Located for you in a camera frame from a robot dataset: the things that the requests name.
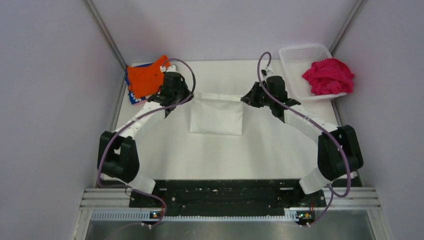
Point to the white plastic basket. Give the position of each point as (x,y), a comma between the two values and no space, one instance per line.
(295,61)

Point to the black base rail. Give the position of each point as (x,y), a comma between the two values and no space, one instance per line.
(227,198)

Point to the blue folded t-shirt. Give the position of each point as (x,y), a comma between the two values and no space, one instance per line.
(132,97)

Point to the pink crumpled t-shirt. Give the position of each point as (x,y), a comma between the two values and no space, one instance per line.
(329,77)

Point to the orange folded t-shirt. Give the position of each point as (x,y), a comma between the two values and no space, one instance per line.
(155,70)

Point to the white printed t-shirt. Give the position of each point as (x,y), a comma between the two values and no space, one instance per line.
(218,114)

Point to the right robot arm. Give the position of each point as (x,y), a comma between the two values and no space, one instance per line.
(338,150)

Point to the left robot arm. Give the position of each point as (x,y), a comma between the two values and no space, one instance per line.
(118,155)

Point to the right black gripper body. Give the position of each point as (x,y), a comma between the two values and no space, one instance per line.
(260,97)

